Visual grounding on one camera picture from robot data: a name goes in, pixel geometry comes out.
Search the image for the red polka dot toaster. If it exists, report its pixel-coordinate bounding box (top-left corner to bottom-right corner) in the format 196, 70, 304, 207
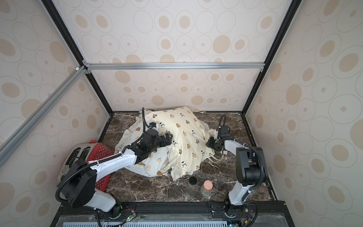
57, 141, 114, 187

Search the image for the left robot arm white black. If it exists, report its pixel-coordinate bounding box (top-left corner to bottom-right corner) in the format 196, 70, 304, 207
55, 129, 173, 212

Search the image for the diagonal aluminium frame bar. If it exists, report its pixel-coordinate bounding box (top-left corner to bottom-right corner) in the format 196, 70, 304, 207
1, 66, 86, 166

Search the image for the white bear print pillow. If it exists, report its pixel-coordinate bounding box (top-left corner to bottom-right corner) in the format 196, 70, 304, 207
115, 114, 171, 177

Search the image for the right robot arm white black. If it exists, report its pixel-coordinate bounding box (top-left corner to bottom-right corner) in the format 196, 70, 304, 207
207, 114, 268, 209

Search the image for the black round lid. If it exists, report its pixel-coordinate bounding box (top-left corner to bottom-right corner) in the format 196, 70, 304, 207
189, 176, 198, 185

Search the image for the cream animal print pillow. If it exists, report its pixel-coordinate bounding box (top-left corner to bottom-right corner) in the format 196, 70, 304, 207
145, 107, 215, 181

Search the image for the horizontal aluminium frame bar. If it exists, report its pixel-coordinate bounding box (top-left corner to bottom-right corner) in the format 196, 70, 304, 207
85, 62, 265, 70

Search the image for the clear jar pink lid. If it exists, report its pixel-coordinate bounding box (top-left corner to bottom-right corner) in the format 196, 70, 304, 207
200, 180, 213, 197

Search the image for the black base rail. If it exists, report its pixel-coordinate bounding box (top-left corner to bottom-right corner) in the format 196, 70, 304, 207
51, 201, 294, 227

